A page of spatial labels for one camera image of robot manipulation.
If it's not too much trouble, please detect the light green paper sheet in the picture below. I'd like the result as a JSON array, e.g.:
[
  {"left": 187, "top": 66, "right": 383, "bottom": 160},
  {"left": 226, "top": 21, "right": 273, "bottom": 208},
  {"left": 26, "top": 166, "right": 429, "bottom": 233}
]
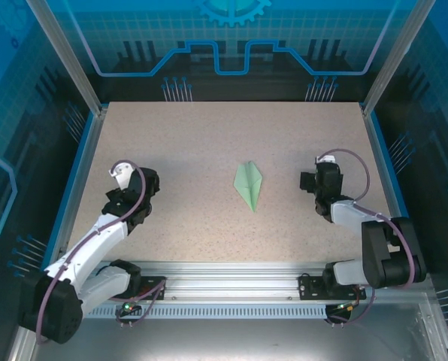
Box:
[{"left": 233, "top": 160, "right": 265, "bottom": 214}]

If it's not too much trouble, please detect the shiny metal sheet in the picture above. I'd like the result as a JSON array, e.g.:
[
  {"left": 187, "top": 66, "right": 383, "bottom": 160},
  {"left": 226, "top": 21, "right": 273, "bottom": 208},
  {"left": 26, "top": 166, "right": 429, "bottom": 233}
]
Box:
[{"left": 11, "top": 293, "right": 448, "bottom": 361}]

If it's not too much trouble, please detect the blue circuit print panel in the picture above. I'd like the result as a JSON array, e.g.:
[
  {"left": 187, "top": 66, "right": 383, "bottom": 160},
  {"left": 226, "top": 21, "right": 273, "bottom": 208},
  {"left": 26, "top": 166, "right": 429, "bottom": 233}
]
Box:
[
  {"left": 374, "top": 0, "right": 448, "bottom": 302},
  {"left": 0, "top": 0, "right": 97, "bottom": 287}
]

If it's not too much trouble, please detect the blue gear print panel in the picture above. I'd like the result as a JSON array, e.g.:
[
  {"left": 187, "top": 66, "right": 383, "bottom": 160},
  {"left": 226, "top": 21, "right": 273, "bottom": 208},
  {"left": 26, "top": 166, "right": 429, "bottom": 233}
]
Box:
[{"left": 50, "top": 0, "right": 413, "bottom": 103}]

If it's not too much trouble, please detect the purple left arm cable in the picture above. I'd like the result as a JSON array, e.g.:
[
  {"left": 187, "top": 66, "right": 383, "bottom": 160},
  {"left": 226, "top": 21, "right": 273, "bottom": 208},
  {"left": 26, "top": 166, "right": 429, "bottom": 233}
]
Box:
[{"left": 35, "top": 159, "right": 168, "bottom": 345}]

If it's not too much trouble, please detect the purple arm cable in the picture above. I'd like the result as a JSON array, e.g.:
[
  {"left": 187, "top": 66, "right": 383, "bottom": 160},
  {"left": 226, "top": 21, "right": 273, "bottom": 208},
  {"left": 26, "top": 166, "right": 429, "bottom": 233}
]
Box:
[
  {"left": 316, "top": 148, "right": 416, "bottom": 328},
  {"left": 35, "top": 159, "right": 168, "bottom": 345}
]

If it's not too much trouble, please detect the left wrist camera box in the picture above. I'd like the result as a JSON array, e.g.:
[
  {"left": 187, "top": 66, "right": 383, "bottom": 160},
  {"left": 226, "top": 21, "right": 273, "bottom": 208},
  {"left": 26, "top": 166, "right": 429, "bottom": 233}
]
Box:
[{"left": 108, "top": 161, "right": 135, "bottom": 189}]

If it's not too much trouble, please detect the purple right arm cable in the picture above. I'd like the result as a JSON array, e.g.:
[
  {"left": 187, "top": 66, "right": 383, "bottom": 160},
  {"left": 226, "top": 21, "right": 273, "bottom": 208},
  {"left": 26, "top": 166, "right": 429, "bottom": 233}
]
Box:
[{"left": 316, "top": 148, "right": 416, "bottom": 328}]

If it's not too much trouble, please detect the aluminium side rail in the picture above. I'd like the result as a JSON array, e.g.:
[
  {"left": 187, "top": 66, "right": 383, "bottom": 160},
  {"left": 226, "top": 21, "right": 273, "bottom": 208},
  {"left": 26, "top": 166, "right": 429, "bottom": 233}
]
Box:
[
  {"left": 47, "top": 107, "right": 108, "bottom": 274},
  {"left": 360, "top": 103, "right": 416, "bottom": 274}
]

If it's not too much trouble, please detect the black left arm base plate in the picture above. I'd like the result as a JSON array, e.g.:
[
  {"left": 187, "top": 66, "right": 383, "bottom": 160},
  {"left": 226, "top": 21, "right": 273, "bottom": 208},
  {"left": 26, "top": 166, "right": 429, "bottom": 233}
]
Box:
[{"left": 132, "top": 275, "right": 168, "bottom": 301}]

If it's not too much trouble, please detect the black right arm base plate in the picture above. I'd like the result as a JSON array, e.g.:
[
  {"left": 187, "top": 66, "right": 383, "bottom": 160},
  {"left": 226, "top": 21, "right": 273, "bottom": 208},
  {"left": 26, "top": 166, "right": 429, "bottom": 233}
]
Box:
[{"left": 298, "top": 273, "right": 368, "bottom": 301}]

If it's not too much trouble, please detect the slotted metal cable duct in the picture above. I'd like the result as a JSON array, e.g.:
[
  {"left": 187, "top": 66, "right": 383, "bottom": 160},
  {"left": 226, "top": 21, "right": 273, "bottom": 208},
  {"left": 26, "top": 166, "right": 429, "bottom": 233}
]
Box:
[{"left": 83, "top": 305, "right": 332, "bottom": 320}]

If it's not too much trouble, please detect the aluminium frame post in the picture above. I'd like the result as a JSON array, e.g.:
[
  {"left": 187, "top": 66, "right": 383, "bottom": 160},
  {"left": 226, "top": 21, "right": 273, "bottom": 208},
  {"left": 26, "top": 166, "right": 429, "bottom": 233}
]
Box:
[
  {"left": 360, "top": 0, "right": 438, "bottom": 117},
  {"left": 23, "top": 0, "right": 109, "bottom": 117}
]

